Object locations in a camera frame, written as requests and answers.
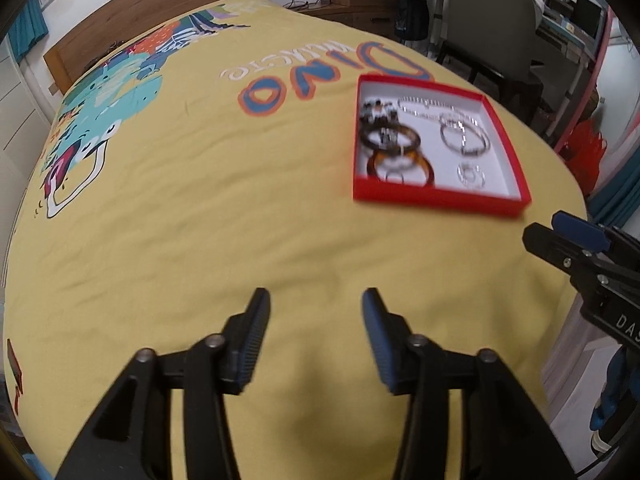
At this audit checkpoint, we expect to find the black beaded jewelry piece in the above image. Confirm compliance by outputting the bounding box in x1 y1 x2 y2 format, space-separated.
361 99 401 126

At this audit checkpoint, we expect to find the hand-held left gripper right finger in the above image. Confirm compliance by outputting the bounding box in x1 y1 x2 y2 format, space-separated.
361 287 576 480

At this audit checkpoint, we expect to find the black monitor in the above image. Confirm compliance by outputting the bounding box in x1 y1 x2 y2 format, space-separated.
575 0 601 36

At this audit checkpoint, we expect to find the white study desk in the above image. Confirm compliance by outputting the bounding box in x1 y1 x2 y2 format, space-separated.
380 0 606 131

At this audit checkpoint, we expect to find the grey chair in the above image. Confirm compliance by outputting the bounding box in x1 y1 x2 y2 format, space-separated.
440 0 556 116

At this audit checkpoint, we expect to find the white wardrobe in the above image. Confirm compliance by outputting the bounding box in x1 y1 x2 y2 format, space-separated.
0 45 56 201

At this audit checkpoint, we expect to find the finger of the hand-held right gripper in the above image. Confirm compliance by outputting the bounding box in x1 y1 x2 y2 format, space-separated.
521 222 623 286
551 211 640 257

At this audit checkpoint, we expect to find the silver bangle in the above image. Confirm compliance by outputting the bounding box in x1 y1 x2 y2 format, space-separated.
440 119 491 156

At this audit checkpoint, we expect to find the silver chain necklace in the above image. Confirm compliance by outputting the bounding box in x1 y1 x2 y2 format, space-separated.
397 95 476 123

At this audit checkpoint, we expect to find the blue curtain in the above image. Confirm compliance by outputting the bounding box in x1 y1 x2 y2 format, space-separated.
10 0 48 63
587 150 640 226

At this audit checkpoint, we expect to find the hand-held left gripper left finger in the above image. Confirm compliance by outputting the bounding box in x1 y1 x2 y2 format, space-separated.
57 287 272 480

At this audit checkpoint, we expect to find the amber tortoiseshell bangle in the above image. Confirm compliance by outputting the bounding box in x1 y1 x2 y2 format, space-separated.
366 151 435 187

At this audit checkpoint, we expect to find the wooden headboard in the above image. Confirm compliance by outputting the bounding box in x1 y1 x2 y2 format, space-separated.
44 0 263 96

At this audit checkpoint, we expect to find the dark tortoiseshell bangle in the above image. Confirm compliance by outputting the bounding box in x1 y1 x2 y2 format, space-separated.
360 125 420 153

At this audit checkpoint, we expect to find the orange plastic bag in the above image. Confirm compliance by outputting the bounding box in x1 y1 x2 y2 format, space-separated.
570 120 608 196

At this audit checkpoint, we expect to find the yellow printed bedspread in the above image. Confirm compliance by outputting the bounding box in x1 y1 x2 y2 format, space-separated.
0 0 588 480

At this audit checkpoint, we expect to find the dark blue tote bag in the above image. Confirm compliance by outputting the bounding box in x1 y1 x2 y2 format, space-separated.
395 0 431 43

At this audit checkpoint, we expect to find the red jewelry box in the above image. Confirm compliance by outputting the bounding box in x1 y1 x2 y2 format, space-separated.
352 74 532 218

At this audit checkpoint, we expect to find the pink leaning frame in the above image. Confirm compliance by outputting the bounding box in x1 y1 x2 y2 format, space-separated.
552 5 618 151

